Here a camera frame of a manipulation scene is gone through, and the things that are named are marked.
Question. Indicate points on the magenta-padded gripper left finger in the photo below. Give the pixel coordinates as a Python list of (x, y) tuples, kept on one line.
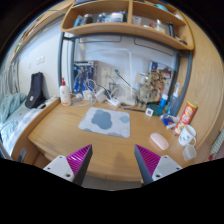
[(58, 165)]

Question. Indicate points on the white mug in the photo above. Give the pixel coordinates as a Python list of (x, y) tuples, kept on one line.
[(186, 135)]

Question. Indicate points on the blue spray bottle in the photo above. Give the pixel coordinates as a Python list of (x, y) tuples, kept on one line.
[(174, 103)]

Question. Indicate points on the red chip can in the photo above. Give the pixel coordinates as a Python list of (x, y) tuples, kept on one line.
[(186, 116)]

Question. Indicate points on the wooden shelf unit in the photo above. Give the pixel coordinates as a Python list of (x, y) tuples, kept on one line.
[(116, 30)]

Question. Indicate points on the white red-capped pump bottle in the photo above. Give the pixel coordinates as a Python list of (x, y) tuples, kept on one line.
[(65, 95)]

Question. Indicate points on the black bag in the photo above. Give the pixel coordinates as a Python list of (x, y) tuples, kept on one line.
[(35, 90)]

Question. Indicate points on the small white carton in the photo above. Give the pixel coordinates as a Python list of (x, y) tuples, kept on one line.
[(141, 78)]

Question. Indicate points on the clear plastic cup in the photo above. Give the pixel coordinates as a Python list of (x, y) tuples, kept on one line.
[(190, 153)]

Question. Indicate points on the teal blanket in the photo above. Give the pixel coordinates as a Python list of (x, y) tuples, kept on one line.
[(11, 103)]

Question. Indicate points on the white power strip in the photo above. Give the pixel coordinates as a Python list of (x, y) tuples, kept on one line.
[(114, 102)]

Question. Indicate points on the white bed sheet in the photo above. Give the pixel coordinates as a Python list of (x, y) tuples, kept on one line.
[(20, 126)]

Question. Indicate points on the small white cube clock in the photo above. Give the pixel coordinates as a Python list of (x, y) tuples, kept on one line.
[(149, 111)]

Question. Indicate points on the tan robot model figure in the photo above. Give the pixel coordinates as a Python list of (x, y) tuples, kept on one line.
[(148, 90)]

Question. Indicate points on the white power adapter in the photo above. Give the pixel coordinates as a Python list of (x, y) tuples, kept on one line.
[(100, 95)]

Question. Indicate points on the white desk lamp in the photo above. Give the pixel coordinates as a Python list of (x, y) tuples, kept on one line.
[(131, 75)]

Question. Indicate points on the colourful robot picture box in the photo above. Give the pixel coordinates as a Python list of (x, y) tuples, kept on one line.
[(164, 76)]

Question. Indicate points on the grey cloud-print mouse pad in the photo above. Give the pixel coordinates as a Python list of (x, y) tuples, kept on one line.
[(103, 121)]

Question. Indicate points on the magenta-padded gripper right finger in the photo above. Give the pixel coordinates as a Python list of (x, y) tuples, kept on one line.
[(166, 165)]

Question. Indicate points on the pink computer mouse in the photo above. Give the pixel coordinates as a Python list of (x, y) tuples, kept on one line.
[(159, 141)]

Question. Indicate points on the teal round container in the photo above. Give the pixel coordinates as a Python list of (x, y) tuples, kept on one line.
[(158, 109)]

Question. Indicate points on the blue tissue pack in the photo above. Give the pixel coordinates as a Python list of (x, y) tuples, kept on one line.
[(168, 120)]

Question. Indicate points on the black ruler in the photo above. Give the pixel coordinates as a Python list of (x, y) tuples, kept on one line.
[(133, 109)]

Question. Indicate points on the blue model kit box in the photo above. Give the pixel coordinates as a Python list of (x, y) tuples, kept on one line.
[(81, 75)]

